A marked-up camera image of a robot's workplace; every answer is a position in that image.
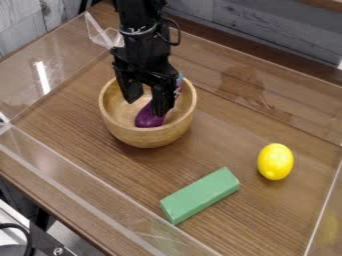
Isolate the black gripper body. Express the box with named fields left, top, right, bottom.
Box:
left=110, top=24, right=178, bottom=87

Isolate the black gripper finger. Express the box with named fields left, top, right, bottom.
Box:
left=113, top=66, right=144, bottom=104
left=149, top=79, right=177, bottom=117

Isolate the purple toy eggplant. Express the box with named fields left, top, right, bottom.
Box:
left=134, top=74, right=184, bottom=128

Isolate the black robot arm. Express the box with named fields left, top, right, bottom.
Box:
left=109, top=0, right=180, bottom=117

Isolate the brown wooden bowl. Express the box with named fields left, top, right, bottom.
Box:
left=97, top=78, right=197, bottom=148

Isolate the yellow toy lemon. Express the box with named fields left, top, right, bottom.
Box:
left=256, top=143, right=293, bottom=181

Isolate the green rectangular block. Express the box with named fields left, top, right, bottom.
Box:
left=160, top=167, right=240, bottom=225

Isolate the clear acrylic corner bracket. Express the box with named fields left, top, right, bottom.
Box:
left=84, top=11, right=124, bottom=50

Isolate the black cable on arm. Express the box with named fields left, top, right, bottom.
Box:
left=154, top=18, right=182, bottom=47

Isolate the clear acrylic tray wall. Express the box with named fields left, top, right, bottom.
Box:
left=0, top=121, right=221, bottom=256

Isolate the black device with cable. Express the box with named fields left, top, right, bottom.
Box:
left=0, top=223, right=77, bottom=256

